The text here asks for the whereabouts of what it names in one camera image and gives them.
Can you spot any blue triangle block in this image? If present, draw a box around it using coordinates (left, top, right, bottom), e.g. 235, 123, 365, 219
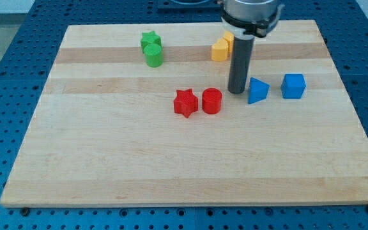
248, 77, 270, 104

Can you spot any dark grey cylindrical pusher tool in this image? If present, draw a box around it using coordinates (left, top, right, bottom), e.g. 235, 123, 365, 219
227, 37, 254, 94

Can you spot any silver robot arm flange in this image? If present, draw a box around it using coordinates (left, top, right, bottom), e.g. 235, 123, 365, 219
221, 0, 284, 40

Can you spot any blue cube block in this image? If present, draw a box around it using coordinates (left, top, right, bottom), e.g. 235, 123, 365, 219
280, 73, 306, 99

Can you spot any red star block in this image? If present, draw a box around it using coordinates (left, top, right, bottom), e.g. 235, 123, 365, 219
173, 88, 199, 118

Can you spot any red cylinder block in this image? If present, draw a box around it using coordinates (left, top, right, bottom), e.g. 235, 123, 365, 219
202, 88, 222, 114

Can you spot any light wooden board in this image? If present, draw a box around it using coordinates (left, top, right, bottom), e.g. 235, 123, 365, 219
0, 20, 368, 208

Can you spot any green cylinder block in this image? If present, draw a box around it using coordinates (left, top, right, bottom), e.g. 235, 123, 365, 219
144, 43, 164, 68

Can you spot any yellow heart block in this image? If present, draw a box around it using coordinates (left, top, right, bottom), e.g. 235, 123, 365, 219
211, 38, 229, 62

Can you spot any green star block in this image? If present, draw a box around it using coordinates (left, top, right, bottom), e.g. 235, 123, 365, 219
141, 31, 162, 52

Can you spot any yellow hexagon block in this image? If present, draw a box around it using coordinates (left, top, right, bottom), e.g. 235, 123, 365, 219
223, 31, 234, 53

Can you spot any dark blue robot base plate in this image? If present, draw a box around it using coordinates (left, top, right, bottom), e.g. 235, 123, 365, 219
156, 0, 220, 12

